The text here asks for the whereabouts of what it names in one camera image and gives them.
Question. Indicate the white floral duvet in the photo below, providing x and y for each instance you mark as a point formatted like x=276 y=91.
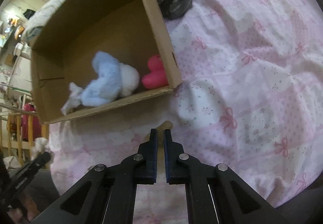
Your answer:
x=40 y=19

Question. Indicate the left hand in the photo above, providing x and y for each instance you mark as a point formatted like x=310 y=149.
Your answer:
x=27 y=213

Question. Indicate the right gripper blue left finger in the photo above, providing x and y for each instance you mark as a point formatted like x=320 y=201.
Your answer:
x=147 y=168

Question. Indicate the pink patterned bed quilt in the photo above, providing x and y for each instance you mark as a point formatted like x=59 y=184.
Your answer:
x=251 y=98

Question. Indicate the pink rubber duck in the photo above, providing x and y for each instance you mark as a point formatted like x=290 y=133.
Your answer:
x=156 y=77

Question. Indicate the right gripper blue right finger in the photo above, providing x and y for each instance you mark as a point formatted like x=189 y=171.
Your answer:
x=175 y=173

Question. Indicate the light blue plush toy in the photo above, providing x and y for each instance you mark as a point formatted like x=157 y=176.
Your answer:
x=115 y=80

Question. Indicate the brown cardboard box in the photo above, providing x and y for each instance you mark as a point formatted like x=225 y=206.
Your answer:
x=130 y=30

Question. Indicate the wooden yellow chair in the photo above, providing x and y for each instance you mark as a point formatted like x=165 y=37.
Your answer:
x=18 y=134

